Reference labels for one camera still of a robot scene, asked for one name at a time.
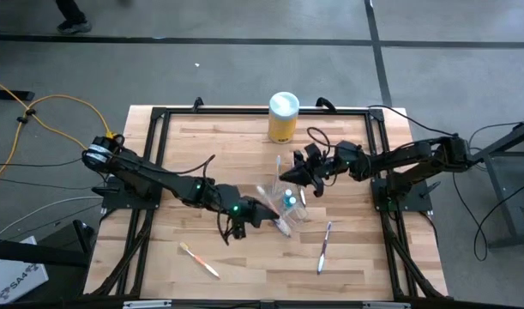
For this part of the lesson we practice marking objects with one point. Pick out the clear acrylic organizer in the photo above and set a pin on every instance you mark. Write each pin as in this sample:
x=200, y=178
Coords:
x=300, y=216

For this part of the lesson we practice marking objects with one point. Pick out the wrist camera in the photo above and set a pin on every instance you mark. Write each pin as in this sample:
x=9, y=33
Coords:
x=313, y=152
x=239, y=232

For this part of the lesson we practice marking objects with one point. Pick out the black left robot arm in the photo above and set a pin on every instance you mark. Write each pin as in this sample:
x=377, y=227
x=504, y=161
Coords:
x=150, y=180

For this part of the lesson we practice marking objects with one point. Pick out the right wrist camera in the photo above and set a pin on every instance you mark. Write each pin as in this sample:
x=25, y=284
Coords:
x=313, y=152

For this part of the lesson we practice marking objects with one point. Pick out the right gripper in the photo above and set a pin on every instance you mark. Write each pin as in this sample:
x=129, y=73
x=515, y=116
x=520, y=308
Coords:
x=321, y=171

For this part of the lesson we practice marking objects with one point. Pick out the silver aluminium bracket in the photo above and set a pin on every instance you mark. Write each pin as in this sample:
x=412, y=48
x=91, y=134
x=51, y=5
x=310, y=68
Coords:
x=146, y=304
x=386, y=305

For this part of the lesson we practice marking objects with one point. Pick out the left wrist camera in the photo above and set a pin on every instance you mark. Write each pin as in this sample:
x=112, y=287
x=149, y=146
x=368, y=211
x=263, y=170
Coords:
x=239, y=232

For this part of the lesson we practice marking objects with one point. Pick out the teal liquid bottle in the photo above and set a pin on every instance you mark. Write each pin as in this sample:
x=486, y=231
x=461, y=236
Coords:
x=292, y=201

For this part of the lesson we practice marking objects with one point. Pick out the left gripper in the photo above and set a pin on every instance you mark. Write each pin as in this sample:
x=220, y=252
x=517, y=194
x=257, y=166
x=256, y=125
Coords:
x=253, y=213

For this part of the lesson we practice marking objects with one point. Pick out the person's foot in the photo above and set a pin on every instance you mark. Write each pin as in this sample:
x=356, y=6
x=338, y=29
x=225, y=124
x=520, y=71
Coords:
x=73, y=26

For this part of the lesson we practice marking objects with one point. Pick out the black floor stand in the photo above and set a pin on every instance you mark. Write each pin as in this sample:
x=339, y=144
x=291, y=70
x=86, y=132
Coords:
x=64, y=240

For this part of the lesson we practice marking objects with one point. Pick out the black aluminium table frame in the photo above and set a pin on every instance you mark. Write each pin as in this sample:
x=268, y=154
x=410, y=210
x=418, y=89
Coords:
x=223, y=111

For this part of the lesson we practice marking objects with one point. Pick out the yellow cylinder container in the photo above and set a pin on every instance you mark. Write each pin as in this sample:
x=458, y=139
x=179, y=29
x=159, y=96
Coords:
x=283, y=124

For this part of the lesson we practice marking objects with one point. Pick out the purple and white toothbrush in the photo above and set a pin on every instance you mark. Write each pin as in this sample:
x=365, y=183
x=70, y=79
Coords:
x=324, y=248
x=303, y=196
x=286, y=232

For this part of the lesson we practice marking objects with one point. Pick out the white printed box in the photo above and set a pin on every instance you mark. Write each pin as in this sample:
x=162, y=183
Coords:
x=13, y=279

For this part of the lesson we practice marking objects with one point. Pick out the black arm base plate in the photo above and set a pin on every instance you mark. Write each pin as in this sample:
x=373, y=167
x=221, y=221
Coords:
x=111, y=201
x=420, y=204

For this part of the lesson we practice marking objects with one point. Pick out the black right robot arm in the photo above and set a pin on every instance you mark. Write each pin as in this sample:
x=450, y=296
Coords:
x=394, y=156

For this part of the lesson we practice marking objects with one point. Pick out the black side table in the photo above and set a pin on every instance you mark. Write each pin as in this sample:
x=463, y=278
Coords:
x=503, y=189

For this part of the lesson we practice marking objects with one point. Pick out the black floor bar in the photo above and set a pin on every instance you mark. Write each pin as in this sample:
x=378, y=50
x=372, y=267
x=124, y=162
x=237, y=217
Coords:
x=8, y=95

